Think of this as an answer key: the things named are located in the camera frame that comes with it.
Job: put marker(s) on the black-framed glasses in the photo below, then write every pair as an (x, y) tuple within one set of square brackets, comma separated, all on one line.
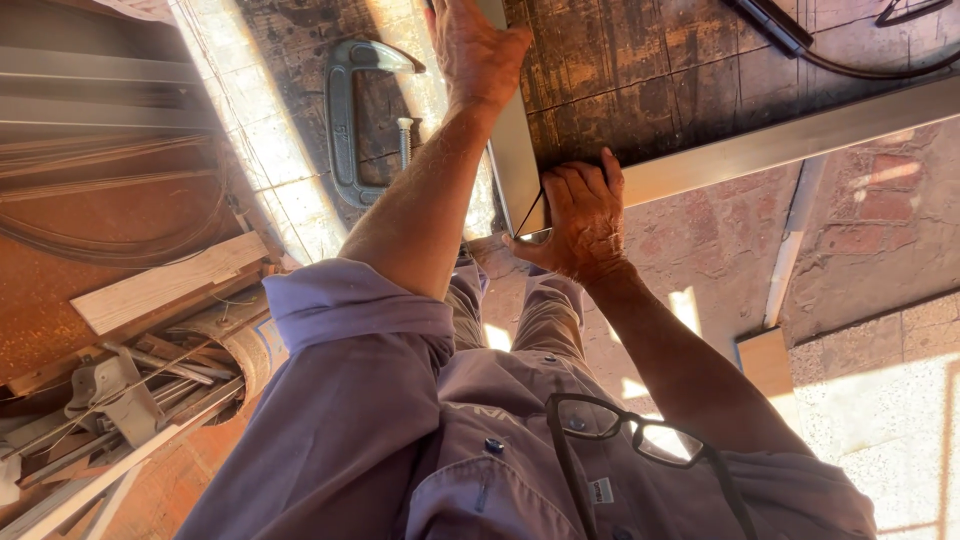
[(622, 439)]

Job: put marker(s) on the pale wooden board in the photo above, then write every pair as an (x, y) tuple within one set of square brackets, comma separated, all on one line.
[(766, 371)]

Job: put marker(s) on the person's left hand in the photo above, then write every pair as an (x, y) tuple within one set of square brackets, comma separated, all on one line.
[(474, 56)]

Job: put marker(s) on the stack of long metal bars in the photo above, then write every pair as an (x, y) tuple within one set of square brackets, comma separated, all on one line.
[(90, 90)]

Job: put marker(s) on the short aluminium profile bar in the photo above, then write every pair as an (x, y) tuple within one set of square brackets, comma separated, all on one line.
[(514, 157)]

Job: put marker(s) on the grey steel c-clamp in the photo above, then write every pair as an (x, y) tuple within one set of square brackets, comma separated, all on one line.
[(343, 127)]

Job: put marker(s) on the lilac work shirt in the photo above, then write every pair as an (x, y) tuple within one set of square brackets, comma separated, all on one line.
[(420, 435)]

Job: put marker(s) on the long aluminium profile bar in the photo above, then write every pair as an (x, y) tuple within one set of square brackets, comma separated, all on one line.
[(787, 139)]

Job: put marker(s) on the person's right hand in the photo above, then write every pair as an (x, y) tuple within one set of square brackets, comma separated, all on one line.
[(585, 225)]

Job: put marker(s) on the grey-brown trousers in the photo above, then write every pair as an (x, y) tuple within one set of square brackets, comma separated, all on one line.
[(544, 315)]

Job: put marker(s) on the barrel of scrap metal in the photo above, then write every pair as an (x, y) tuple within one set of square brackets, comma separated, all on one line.
[(142, 390)]

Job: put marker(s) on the light wooden plank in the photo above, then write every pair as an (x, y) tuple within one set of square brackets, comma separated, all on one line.
[(165, 283)]

